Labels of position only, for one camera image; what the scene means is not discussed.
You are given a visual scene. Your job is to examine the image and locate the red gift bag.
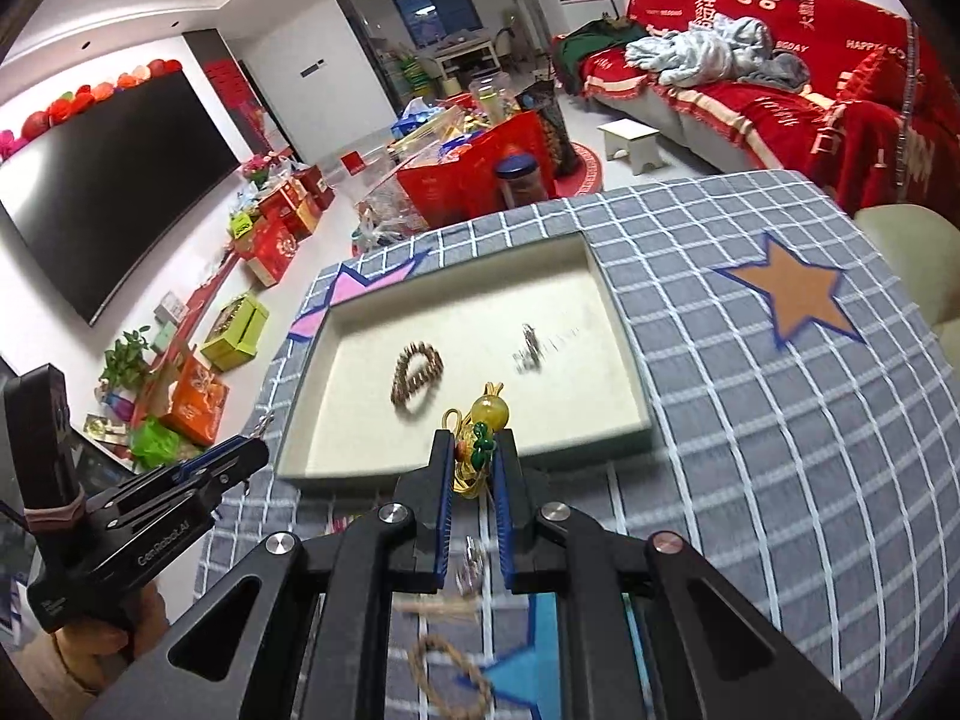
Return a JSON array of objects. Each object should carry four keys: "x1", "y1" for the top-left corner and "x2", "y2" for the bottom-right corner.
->
[
  {"x1": 465, "y1": 111, "x2": 560, "y2": 203},
  {"x1": 396, "y1": 154, "x2": 496, "y2": 230}
]

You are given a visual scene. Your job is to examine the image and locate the dark green cloth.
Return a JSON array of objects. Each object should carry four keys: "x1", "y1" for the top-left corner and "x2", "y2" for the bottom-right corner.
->
[{"x1": 555, "y1": 19, "x2": 646, "y2": 95}]

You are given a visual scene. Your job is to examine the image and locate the blue lid jar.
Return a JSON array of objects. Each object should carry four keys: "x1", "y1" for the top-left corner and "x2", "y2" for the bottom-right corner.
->
[{"x1": 495, "y1": 154, "x2": 542, "y2": 207}]

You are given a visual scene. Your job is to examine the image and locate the yellow-green fruit crate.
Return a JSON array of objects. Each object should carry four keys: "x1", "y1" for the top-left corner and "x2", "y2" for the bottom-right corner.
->
[{"x1": 201, "y1": 292, "x2": 269, "y2": 372}]

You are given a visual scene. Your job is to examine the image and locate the grey-green shallow tray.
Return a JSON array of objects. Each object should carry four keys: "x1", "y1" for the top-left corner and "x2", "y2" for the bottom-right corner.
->
[{"x1": 274, "y1": 231, "x2": 655, "y2": 496}]

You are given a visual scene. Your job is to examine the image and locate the dark window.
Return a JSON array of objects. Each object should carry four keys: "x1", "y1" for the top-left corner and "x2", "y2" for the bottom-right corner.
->
[{"x1": 394, "y1": 0, "x2": 481, "y2": 46}]

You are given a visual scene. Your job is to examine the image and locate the green potted plant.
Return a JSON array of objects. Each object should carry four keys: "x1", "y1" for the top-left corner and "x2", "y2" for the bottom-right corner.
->
[{"x1": 97, "y1": 326, "x2": 155, "y2": 391}]

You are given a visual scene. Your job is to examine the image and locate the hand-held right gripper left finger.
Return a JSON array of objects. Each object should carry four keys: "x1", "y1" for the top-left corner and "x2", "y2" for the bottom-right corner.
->
[{"x1": 82, "y1": 427, "x2": 458, "y2": 720}]

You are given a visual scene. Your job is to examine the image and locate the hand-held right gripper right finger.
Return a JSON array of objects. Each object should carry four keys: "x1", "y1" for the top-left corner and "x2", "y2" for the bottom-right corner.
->
[{"x1": 491, "y1": 431, "x2": 863, "y2": 720}]

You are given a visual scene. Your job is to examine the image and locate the light blue blanket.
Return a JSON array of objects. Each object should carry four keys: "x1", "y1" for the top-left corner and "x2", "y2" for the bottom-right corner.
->
[{"x1": 624, "y1": 15, "x2": 811, "y2": 87}]

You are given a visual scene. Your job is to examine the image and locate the large black television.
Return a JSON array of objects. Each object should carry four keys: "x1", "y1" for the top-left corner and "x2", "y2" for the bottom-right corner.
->
[{"x1": 0, "y1": 71, "x2": 241, "y2": 327}]

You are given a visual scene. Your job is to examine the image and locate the grey checked star tablecloth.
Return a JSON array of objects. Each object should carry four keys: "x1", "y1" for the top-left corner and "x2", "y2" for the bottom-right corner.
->
[{"x1": 191, "y1": 169, "x2": 960, "y2": 720}]

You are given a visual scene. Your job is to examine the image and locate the silver metal charm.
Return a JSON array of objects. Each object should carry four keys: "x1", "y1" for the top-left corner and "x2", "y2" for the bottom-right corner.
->
[{"x1": 512, "y1": 322, "x2": 545, "y2": 374}]

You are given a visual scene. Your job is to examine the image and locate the small white stool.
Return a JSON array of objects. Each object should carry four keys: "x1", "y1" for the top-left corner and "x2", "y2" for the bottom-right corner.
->
[{"x1": 598, "y1": 120, "x2": 661, "y2": 170}]

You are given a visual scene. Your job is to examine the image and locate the red covered sofa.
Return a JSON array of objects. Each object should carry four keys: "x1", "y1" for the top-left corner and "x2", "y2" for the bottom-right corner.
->
[{"x1": 555, "y1": 0, "x2": 960, "y2": 218}]

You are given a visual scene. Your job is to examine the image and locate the red patterned gift box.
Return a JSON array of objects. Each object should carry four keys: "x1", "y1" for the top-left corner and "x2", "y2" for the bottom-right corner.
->
[{"x1": 238, "y1": 217, "x2": 297, "y2": 287}]

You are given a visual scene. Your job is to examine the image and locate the blue tissue box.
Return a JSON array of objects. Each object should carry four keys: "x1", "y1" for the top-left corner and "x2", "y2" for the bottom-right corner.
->
[{"x1": 394, "y1": 97, "x2": 436, "y2": 137}]

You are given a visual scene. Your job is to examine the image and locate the red wall hanging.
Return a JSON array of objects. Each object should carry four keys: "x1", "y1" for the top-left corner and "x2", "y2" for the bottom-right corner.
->
[{"x1": 202, "y1": 56, "x2": 271, "y2": 158}]

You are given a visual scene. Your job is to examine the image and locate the clear plastic bag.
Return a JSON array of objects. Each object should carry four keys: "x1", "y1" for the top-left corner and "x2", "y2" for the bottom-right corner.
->
[{"x1": 352, "y1": 180, "x2": 428, "y2": 252}]

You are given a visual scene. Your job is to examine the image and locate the cream chair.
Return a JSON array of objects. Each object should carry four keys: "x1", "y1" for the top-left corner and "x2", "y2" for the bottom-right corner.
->
[{"x1": 855, "y1": 204, "x2": 960, "y2": 346}]

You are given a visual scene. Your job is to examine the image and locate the row of paper flower balls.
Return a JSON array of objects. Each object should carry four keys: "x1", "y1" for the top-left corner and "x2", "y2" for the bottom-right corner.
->
[{"x1": 0, "y1": 58, "x2": 185, "y2": 158}]

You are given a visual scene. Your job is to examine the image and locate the clear plastic container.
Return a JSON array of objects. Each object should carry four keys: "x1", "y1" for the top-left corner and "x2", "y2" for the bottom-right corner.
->
[{"x1": 469, "y1": 71, "x2": 518, "y2": 125}]

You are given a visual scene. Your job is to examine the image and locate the white dining table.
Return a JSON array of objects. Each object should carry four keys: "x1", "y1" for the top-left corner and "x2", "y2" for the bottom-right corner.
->
[{"x1": 435, "y1": 36, "x2": 500, "y2": 80}]

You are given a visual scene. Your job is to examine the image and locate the green plastic bag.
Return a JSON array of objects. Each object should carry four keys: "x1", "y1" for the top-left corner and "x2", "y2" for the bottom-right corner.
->
[{"x1": 129, "y1": 416, "x2": 181, "y2": 470}]

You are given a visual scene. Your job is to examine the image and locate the person's left hand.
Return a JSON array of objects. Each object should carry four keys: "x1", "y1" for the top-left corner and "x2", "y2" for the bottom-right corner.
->
[{"x1": 49, "y1": 581, "x2": 170, "y2": 695}]

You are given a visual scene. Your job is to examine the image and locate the braided rope bracelet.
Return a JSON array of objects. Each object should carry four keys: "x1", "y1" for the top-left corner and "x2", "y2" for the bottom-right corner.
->
[{"x1": 409, "y1": 634, "x2": 496, "y2": 717}]

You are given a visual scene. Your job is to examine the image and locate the orange gift box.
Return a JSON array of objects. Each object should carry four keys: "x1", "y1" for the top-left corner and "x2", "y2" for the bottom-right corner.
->
[{"x1": 161, "y1": 356, "x2": 230, "y2": 447}]

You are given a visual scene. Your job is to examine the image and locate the stack of red boxes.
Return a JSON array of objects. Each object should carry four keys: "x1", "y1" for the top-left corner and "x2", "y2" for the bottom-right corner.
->
[{"x1": 259, "y1": 165, "x2": 335, "y2": 241}]

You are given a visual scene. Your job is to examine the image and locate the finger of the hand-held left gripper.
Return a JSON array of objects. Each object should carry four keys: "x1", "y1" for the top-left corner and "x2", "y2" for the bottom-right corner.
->
[
  {"x1": 202, "y1": 439, "x2": 271, "y2": 500},
  {"x1": 150, "y1": 431, "x2": 263, "y2": 482}
]

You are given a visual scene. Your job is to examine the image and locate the yellow bead cord charm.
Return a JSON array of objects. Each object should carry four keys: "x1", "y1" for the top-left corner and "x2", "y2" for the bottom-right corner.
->
[{"x1": 442, "y1": 382, "x2": 515, "y2": 500}]

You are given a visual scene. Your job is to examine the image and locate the brown spiral hair tie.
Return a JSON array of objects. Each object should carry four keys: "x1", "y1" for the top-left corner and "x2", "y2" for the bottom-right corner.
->
[{"x1": 390, "y1": 341, "x2": 445, "y2": 413}]

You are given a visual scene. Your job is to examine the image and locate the silver metal trinket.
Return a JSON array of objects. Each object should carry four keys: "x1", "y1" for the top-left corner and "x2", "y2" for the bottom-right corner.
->
[{"x1": 454, "y1": 536, "x2": 488, "y2": 590}]

